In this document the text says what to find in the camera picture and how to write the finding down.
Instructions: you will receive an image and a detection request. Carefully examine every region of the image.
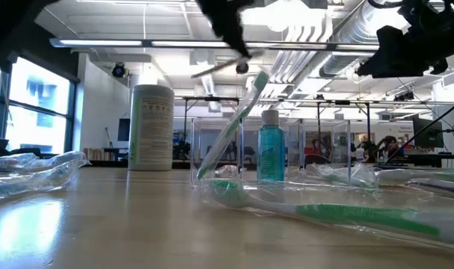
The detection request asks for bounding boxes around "person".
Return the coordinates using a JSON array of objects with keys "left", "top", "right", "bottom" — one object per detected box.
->
[{"left": 378, "top": 134, "right": 404, "bottom": 162}]

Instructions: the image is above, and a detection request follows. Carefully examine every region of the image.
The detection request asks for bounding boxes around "white wipes canister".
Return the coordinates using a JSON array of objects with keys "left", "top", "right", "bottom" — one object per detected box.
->
[{"left": 127, "top": 84, "right": 176, "bottom": 173}]

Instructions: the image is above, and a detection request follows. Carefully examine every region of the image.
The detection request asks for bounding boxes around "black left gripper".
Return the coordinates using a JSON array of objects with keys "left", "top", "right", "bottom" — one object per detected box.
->
[{"left": 194, "top": 0, "right": 256, "bottom": 59}]

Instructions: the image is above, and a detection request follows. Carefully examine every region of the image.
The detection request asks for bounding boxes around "black spotlight cluster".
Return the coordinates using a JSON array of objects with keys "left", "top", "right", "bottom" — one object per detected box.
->
[{"left": 355, "top": 58, "right": 378, "bottom": 78}]

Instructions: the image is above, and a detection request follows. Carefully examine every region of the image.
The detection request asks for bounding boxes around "green toothbrush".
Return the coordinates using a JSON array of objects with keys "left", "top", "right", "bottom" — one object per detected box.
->
[
  {"left": 201, "top": 178, "right": 454, "bottom": 248},
  {"left": 316, "top": 163, "right": 454, "bottom": 189},
  {"left": 195, "top": 69, "right": 272, "bottom": 182}
]

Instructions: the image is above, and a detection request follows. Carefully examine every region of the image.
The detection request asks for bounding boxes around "blue mouthwash bottle white cap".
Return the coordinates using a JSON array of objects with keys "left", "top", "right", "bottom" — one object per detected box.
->
[{"left": 257, "top": 108, "right": 286, "bottom": 183}]

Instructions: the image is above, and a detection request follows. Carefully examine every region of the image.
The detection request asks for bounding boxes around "clear acrylic organizer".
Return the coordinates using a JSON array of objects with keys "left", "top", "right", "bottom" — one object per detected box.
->
[{"left": 189, "top": 117, "right": 352, "bottom": 186}]

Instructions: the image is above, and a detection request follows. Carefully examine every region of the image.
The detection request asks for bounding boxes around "purple toothbrush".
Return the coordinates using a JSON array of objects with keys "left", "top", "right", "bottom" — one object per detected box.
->
[{"left": 407, "top": 179, "right": 454, "bottom": 200}]

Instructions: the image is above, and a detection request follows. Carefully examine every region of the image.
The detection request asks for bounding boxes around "black ceiling spotlight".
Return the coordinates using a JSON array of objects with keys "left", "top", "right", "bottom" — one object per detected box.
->
[
  {"left": 235, "top": 59, "right": 251, "bottom": 75},
  {"left": 111, "top": 61, "right": 128, "bottom": 80}
]

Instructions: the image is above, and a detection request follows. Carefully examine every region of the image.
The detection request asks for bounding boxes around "black aluminium rig frame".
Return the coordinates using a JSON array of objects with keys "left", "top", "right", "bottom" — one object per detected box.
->
[{"left": 88, "top": 159, "right": 192, "bottom": 170}]

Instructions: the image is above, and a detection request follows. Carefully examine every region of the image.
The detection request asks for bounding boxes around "black computer monitor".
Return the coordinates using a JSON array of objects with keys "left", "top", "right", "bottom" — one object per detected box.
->
[{"left": 412, "top": 117, "right": 445, "bottom": 149}]

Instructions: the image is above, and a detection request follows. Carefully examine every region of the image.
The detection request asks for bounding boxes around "long ceiling light bar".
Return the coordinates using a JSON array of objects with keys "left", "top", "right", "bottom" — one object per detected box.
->
[{"left": 48, "top": 37, "right": 381, "bottom": 53}]

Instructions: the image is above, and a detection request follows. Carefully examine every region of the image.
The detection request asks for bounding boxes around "silver ventilation duct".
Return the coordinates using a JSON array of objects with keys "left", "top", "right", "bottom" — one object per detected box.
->
[{"left": 318, "top": 0, "right": 413, "bottom": 78}]

